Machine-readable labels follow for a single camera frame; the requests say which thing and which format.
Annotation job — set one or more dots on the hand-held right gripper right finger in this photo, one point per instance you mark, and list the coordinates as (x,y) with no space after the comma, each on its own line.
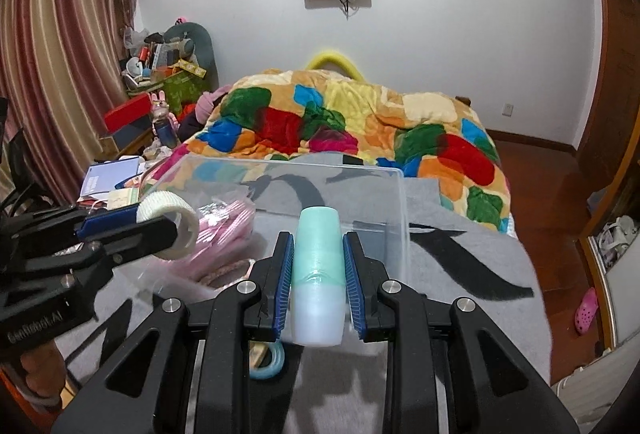
(352,283)

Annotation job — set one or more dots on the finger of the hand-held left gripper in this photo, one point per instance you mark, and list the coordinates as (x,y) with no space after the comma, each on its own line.
(112,220)

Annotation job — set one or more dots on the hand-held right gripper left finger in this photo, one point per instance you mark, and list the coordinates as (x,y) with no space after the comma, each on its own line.
(285,283)

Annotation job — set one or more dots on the pale green plastic bottle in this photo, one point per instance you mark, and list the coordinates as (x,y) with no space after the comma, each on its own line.
(318,274)

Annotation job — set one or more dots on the white tape roll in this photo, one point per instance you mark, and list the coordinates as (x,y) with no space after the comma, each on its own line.
(170,224)

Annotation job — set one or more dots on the clear plastic storage box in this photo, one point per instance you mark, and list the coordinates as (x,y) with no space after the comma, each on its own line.
(280,214)

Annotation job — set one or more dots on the white booklet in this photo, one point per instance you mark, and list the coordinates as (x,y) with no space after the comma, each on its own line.
(111,177)

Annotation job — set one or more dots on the pink plastic bag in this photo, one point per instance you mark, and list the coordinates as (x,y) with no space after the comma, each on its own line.
(225,234)

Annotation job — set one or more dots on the blue tape roll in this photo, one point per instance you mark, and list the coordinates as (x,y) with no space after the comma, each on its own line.
(267,360)

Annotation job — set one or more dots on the grey printed blanket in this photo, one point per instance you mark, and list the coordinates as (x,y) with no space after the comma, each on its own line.
(450,274)

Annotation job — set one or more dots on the red box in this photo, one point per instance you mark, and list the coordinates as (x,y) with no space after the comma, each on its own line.
(127,112)

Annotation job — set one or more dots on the bunny lid drink bottle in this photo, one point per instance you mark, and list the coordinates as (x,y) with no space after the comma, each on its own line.
(162,120)

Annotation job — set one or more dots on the pink knitted hat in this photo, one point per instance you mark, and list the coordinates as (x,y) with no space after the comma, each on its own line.
(206,105)

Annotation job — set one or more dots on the green patterned gift box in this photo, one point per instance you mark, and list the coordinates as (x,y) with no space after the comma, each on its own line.
(182,85)

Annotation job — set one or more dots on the colourful patchwork blanket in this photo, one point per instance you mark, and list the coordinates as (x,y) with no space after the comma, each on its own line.
(350,124)

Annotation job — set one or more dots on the striped pink curtain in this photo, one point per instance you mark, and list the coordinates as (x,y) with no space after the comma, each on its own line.
(55,64)

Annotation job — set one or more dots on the yellow curved cushion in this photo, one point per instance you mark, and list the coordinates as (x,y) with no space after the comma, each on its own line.
(334,62)

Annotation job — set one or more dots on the pink rubber clog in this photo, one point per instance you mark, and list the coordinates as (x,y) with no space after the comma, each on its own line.
(586,310)

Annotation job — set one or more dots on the wall power socket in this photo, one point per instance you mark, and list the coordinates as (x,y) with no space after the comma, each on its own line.
(508,108)

